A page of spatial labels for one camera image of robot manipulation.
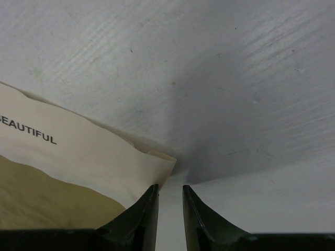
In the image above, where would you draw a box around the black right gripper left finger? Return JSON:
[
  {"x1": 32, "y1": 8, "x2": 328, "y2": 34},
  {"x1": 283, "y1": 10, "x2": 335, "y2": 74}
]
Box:
[{"x1": 95, "y1": 185, "x2": 159, "y2": 250}]

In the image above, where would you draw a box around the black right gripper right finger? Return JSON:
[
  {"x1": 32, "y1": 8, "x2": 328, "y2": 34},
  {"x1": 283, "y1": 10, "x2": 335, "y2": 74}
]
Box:
[{"x1": 183, "y1": 185, "x2": 249, "y2": 250}]

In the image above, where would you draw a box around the olive and cream underwear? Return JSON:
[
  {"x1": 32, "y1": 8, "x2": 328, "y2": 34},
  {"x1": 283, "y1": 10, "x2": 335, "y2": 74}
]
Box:
[{"x1": 1, "y1": 84, "x2": 176, "y2": 230}]

